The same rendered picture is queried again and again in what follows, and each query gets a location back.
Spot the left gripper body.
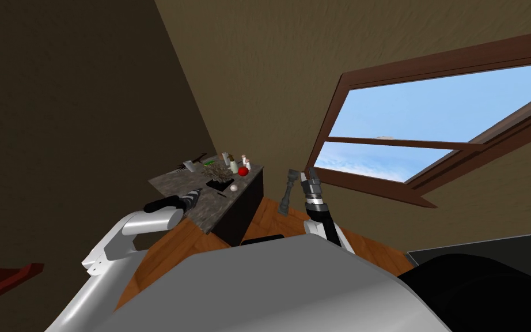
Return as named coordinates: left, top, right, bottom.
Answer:
left=183, top=187, right=204, bottom=208

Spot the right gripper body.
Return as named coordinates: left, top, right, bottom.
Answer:
left=300, top=178, right=324, bottom=198

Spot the dark grey pepper mill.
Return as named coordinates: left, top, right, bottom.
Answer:
left=278, top=169, right=301, bottom=217

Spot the dark stone top table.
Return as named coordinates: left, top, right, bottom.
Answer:
left=147, top=154, right=266, bottom=248

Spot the brown bushy plant black pot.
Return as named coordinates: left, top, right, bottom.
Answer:
left=200, top=161, right=235, bottom=193

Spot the brown framed window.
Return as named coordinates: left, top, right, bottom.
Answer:
left=304, top=27, right=531, bottom=209

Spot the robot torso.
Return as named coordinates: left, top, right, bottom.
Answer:
left=94, top=233, right=456, bottom=332

